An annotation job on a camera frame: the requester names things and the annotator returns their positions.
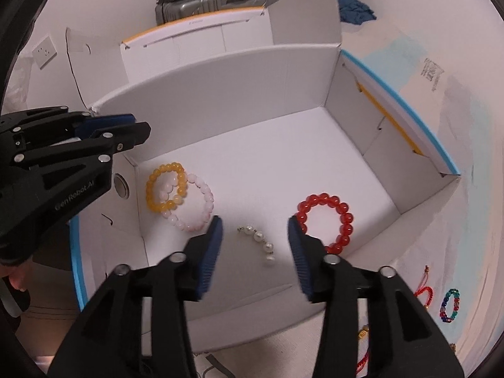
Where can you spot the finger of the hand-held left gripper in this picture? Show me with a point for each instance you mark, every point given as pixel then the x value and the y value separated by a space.
pixel 126 136
pixel 106 122

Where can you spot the blue yellow printed cardboard box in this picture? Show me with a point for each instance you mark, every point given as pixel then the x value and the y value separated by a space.
pixel 256 157

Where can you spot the crumpled blue clothes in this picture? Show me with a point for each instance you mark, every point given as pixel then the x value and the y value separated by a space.
pixel 354 10

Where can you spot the silver hard suitcase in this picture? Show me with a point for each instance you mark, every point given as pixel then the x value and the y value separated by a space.
pixel 204 2

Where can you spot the white wall socket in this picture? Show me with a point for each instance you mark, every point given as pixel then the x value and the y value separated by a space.
pixel 44 50

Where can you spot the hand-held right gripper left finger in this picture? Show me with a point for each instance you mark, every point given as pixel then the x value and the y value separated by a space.
pixel 208 260

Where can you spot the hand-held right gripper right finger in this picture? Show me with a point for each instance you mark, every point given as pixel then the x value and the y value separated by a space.
pixel 301 260

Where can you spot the person's left hand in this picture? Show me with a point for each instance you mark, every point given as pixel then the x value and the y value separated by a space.
pixel 17 279

